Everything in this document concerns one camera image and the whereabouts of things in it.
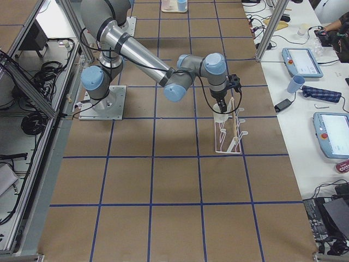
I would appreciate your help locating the teach pendant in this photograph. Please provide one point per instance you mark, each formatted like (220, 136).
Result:
(332, 133)
(301, 61)

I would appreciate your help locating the person at desk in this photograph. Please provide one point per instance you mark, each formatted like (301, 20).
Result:
(336, 35)

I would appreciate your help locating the pink plastic cup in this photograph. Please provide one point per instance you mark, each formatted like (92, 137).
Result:
(165, 4)

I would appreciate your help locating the blue cup on desk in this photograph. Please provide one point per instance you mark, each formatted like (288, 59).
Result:
(295, 84)

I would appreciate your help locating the aluminium frame post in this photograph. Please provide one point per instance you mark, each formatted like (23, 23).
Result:
(277, 8)

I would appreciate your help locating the black power adapter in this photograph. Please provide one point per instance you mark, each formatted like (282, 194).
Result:
(284, 104)

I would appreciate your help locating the teach pendant near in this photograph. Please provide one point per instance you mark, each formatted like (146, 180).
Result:
(332, 133)

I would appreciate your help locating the blue plaid folded umbrella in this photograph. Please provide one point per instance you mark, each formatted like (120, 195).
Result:
(321, 94)

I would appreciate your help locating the cream plastic cup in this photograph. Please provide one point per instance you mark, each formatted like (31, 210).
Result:
(218, 117)

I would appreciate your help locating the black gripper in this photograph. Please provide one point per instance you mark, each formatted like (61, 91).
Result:
(218, 95)

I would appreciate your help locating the teach pendant far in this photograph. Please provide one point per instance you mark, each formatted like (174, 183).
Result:
(301, 61)

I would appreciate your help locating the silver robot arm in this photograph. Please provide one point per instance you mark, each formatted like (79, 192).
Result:
(104, 20)

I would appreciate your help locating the light blue cup far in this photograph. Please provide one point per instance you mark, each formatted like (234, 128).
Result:
(182, 5)

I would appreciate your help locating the white plastic tray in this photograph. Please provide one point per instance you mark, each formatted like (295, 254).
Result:
(173, 7)

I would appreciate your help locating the white wire cup rack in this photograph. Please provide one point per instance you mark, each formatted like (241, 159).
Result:
(227, 135)

